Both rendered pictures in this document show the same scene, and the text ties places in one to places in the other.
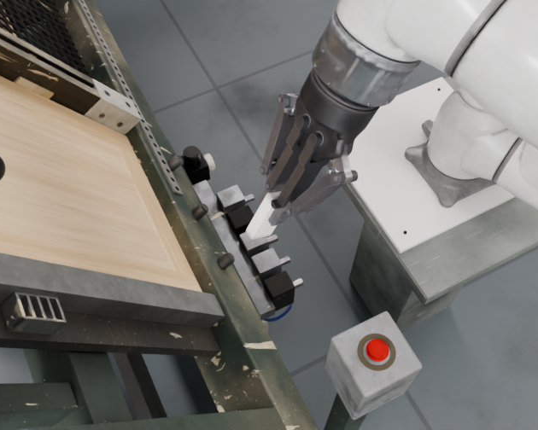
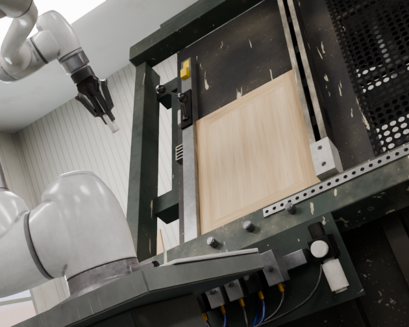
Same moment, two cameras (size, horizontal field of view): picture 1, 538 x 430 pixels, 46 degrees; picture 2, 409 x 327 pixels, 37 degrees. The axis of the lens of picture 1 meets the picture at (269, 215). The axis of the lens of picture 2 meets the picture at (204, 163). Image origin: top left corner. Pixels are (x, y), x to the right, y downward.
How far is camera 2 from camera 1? 2.67 m
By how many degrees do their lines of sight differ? 126
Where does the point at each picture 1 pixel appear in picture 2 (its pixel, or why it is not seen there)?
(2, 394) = (176, 167)
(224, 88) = not seen: outside the picture
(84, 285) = (187, 161)
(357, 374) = not seen: hidden behind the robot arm
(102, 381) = (175, 196)
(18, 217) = (219, 140)
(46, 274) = (188, 148)
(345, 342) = not seen: hidden behind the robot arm
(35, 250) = (205, 148)
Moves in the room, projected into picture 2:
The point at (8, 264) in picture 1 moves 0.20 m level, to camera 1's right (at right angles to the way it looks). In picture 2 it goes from (189, 135) to (143, 141)
